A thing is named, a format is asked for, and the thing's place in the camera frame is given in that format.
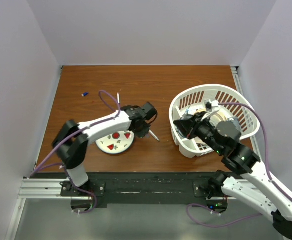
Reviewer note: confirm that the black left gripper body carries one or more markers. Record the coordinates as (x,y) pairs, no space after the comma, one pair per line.
(141,131)

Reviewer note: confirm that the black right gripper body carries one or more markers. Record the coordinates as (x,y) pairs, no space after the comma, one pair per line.
(201,129)

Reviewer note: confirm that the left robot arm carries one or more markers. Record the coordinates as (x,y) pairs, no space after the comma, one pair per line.
(72,140)

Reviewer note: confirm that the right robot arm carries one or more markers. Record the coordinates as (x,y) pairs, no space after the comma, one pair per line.
(273,199)

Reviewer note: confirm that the green-end white pen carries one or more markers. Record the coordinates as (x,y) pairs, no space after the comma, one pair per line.
(153,135)

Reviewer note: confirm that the plain white blue-end pen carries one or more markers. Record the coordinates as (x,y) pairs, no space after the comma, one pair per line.
(118,98)

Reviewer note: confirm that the beige stacked plates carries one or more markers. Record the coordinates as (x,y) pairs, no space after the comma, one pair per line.
(221,116)

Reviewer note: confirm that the watermelon pattern plate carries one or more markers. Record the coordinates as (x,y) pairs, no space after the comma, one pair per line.
(115,143)

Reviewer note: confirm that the grey cup in basket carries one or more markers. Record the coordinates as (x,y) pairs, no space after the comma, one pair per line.
(235,121)

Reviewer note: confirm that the white plastic basket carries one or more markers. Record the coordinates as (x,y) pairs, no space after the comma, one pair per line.
(191,101)

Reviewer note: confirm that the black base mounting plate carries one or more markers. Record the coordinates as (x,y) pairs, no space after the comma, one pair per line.
(149,188)

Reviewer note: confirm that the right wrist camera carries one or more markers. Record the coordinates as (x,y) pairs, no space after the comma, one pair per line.
(211,105)

